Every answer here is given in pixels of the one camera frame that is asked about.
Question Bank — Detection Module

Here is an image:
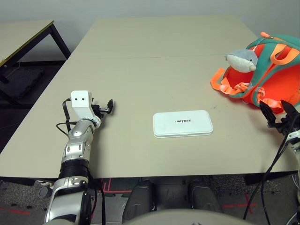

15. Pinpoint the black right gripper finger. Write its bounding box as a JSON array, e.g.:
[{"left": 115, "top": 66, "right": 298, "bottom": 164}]
[
  {"left": 259, "top": 100, "right": 278, "bottom": 128},
  {"left": 281, "top": 100, "right": 298, "bottom": 124}
]

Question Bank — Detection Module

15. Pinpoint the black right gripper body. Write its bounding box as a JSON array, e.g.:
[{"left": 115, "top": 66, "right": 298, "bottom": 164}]
[{"left": 269, "top": 119, "right": 300, "bottom": 136}]

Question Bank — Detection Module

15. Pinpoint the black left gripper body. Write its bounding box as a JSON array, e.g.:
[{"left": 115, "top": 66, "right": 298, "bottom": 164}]
[{"left": 91, "top": 104, "right": 108, "bottom": 119}]

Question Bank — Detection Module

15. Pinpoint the teal and orange backpack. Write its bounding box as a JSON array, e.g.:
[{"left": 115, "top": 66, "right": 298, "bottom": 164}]
[{"left": 210, "top": 31, "right": 300, "bottom": 115}]

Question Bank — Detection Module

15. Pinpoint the white plastic pencil case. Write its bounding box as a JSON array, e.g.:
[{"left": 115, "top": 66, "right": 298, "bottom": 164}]
[{"left": 153, "top": 109, "right": 214, "bottom": 139}]

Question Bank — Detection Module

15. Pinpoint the black foam mat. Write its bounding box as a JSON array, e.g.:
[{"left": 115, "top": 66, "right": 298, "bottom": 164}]
[{"left": 0, "top": 67, "right": 45, "bottom": 99}]

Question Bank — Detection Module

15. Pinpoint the dark grey left robot leg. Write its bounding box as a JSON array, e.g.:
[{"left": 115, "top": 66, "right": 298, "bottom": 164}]
[{"left": 123, "top": 179, "right": 157, "bottom": 221}]

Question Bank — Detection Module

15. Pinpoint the dark grey robot leg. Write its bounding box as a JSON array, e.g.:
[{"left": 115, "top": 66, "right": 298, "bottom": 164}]
[
  {"left": 188, "top": 179, "right": 223, "bottom": 213},
  {"left": 123, "top": 179, "right": 157, "bottom": 221}
]

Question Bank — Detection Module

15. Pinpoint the grey table caster wheel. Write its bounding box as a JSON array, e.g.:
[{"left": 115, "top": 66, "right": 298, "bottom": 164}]
[{"left": 38, "top": 180, "right": 51, "bottom": 197}]

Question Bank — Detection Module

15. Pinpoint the dark grey right robot leg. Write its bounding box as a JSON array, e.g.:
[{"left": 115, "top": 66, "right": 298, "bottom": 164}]
[{"left": 188, "top": 179, "right": 223, "bottom": 213}]

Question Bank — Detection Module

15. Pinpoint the light grey robot torso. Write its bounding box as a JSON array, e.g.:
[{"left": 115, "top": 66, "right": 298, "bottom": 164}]
[{"left": 126, "top": 208, "right": 251, "bottom": 225}]

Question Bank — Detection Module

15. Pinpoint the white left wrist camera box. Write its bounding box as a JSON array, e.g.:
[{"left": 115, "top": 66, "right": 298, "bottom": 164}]
[{"left": 71, "top": 90, "right": 95, "bottom": 120}]

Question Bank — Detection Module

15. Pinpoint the black left wrist camera cable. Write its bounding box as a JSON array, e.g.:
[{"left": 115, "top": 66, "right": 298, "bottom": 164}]
[{"left": 56, "top": 98, "right": 106, "bottom": 225}]

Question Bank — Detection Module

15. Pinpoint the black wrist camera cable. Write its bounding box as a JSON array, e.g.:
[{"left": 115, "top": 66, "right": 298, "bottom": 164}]
[
  {"left": 243, "top": 131, "right": 300, "bottom": 222},
  {"left": 56, "top": 98, "right": 106, "bottom": 225}
]

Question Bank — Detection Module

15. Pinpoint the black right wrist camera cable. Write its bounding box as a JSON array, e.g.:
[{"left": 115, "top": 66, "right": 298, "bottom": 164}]
[{"left": 243, "top": 131, "right": 300, "bottom": 222}]

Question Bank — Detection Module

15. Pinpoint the grey plush dolphin keychain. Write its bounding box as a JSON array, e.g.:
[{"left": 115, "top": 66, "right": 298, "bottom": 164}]
[{"left": 225, "top": 48, "right": 259, "bottom": 74}]

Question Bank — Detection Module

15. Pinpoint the silver ball chain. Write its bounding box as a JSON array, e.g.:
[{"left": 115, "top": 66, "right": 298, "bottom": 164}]
[{"left": 252, "top": 37, "right": 267, "bottom": 51}]

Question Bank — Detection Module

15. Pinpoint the beige side table black frame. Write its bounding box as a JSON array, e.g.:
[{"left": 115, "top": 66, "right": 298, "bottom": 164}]
[{"left": 0, "top": 20, "right": 71, "bottom": 109}]

